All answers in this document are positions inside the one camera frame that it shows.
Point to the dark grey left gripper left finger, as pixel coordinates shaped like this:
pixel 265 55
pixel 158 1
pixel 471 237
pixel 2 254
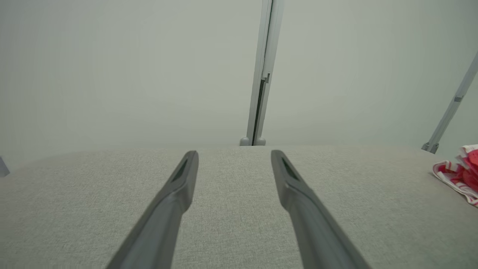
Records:
pixel 164 216

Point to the grey metal frame strut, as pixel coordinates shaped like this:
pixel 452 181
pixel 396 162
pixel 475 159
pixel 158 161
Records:
pixel 3 167
pixel 452 106

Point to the grey wall partition post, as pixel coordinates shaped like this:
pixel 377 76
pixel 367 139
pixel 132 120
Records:
pixel 263 74

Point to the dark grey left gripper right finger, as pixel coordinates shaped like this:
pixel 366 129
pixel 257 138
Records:
pixel 313 224

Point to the red basketball jersey white sleeves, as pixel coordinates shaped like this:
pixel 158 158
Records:
pixel 463 175

